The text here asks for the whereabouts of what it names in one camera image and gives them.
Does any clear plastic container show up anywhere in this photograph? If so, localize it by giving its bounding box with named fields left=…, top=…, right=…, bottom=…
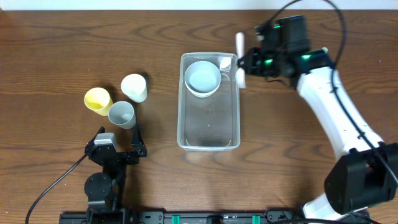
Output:
left=177, top=52, right=241, bottom=151

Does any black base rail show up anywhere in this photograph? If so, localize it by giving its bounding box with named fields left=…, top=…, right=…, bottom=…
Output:
left=58, top=208, right=371, bottom=224

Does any yellow cup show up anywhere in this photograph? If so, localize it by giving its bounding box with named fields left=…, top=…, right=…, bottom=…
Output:
left=84, top=87, right=113, bottom=116

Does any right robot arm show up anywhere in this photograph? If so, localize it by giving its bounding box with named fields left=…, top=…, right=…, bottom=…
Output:
left=236, top=44, right=397, bottom=221

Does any white cup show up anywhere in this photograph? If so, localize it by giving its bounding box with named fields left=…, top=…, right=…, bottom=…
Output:
left=121, top=74, right=147, bottom=103

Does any grey cup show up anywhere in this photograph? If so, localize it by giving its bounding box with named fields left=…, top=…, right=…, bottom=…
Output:
left=108, top=101, right=136, bottom=129

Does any right black cable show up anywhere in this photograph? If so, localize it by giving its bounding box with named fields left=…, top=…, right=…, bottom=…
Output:
left=270, top=0, right=398, bottom=187

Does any white bowl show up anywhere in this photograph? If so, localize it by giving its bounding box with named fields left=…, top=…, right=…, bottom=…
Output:
left=188, top=89, right=216, bottom=98

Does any grey bowl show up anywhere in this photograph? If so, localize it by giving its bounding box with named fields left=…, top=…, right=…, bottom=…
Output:
left=184, top=61, right=221, bottom=93

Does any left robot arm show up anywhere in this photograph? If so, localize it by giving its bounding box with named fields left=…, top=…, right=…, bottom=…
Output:
left=84, top=125, right=147, bottom=223

